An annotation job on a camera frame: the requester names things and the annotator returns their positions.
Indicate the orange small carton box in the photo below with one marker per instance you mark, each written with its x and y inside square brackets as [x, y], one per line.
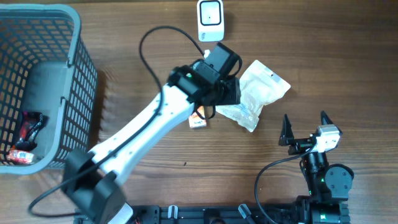
[198, 118]

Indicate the red snack packet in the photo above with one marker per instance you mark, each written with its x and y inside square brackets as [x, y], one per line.
[22, 157]

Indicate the white resealable pouch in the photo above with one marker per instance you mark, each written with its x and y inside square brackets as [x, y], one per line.
[259, 86]

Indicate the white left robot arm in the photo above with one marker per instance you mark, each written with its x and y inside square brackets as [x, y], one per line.
[93, 180]

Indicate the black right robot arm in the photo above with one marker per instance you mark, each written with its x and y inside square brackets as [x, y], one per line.
[328, 184]

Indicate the black red packaged item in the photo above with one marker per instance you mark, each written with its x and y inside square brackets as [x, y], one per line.
[32, 123]

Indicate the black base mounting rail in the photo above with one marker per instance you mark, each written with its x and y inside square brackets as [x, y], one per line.
[279, 213]

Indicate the white barcode scanner box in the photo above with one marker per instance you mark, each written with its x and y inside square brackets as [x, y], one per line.
[210, 20]

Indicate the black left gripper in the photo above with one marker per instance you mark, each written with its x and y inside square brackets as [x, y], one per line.
[234, 92]

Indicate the grey plastic lattice basket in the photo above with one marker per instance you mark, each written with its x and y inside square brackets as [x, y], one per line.
[45, 68]

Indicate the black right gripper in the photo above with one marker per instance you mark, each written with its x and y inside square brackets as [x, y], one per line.
[287, 138]

